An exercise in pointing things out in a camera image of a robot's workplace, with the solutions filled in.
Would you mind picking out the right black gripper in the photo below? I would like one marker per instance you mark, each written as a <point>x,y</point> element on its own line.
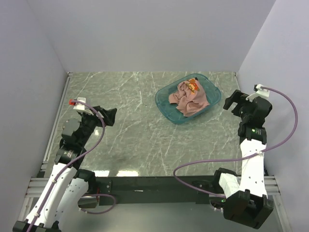
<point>238,97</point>

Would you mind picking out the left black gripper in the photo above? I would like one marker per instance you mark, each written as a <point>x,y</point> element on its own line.
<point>108,114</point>

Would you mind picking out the pink printed t shirt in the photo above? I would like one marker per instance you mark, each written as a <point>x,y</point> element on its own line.
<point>190,97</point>

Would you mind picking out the teal plastic bin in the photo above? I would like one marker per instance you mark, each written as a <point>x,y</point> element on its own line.
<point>169,111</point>

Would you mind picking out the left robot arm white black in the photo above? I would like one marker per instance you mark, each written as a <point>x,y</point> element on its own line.
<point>68,183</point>

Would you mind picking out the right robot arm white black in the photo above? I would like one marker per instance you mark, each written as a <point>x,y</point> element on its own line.
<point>246,200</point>

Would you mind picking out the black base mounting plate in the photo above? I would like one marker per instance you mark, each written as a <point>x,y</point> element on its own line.
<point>154,189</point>

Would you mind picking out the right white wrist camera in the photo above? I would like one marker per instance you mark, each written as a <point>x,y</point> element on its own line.
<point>258,92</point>

